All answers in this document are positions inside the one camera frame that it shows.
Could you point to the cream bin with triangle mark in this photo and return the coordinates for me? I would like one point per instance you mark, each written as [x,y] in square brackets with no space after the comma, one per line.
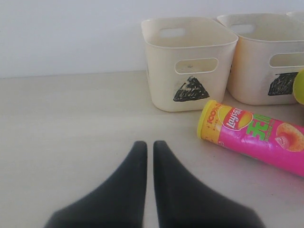
[188,61]

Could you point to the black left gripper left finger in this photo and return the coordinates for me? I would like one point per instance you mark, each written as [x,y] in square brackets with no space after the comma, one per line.
[117,203]

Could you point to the cream bin with circle mark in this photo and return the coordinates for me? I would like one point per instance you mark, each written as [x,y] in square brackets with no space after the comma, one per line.
[297,15]

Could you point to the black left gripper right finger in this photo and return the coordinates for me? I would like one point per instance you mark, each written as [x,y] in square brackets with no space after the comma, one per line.
[183,201]

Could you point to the cream bin with square mark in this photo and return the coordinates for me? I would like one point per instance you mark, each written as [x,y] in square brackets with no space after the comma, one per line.
[269,54]

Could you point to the pink Lay's chips can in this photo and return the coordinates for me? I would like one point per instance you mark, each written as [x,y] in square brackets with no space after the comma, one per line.
[271,141]

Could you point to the yellow Lay's chips can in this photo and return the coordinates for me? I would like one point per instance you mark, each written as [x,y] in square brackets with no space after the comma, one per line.
[298,87]

